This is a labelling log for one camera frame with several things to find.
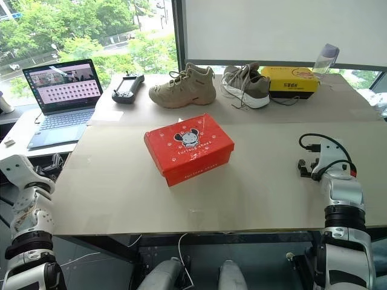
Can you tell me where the red shoe box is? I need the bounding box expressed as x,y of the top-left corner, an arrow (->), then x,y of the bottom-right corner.
143,113 -> 235,188

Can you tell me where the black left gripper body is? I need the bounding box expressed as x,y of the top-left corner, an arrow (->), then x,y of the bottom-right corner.
35,164 -> 58,183

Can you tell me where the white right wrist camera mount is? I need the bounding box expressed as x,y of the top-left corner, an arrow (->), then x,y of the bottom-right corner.
311,139 -> 353,182

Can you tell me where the grey rounded shape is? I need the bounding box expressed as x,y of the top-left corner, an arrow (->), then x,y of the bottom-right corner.
217,259 -> 249,290
137,257 -> 186,290

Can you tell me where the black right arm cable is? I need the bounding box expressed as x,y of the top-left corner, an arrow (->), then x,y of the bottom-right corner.
298,133 -> 357,179

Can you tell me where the black handheld remote controller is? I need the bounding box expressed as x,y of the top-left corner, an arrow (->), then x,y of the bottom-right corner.
111,71 -> 145,105

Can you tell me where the yellow shoe box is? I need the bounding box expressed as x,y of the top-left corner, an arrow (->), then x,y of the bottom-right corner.
260,66 -> 322,100

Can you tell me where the black table frame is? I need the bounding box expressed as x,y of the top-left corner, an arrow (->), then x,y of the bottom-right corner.
54,230 -> 387,272

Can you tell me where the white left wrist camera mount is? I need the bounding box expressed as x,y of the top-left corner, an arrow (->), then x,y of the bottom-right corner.
0,154 -> 56,194

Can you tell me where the white cylindrical stand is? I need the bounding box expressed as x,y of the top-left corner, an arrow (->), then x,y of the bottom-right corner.
0,89 -> 15,114

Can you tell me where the white roller blind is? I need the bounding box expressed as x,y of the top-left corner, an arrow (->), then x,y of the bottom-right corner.
184,0 -> 387,73

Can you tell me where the beige cardboard sheet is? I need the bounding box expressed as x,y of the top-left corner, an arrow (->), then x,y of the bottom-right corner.
51,121 -> 387,237

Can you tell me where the thin white cable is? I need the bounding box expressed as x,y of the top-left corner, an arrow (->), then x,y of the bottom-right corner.
177,233 -> 195,286

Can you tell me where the grey sneaker with white sole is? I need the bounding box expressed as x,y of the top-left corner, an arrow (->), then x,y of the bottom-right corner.
221,62 -> 300,110

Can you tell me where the silver-blue open laptop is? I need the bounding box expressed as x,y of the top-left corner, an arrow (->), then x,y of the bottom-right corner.
22,59 -> 104,151

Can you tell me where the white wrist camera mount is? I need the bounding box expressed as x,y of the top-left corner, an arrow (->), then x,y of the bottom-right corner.
0,154 -> 56,194
311,139 -> 353,182

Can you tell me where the white plastic bag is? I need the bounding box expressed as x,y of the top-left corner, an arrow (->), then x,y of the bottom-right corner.
376,92 -> 387,119

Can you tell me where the clear bottle with purple cap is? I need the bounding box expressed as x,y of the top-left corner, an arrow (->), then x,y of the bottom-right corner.
311,43 -> 341,78

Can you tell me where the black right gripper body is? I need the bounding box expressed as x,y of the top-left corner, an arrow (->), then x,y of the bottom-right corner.
302,156 -> 320,180

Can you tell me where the beige boot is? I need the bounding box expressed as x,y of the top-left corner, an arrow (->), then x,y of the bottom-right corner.
148,62 -> 217,109

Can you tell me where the white side desk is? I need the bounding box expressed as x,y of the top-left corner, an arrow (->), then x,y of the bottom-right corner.
0,107 -> 88,158

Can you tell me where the dark window frame post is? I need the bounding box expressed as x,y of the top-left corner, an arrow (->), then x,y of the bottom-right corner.
171,0 -> 187,74

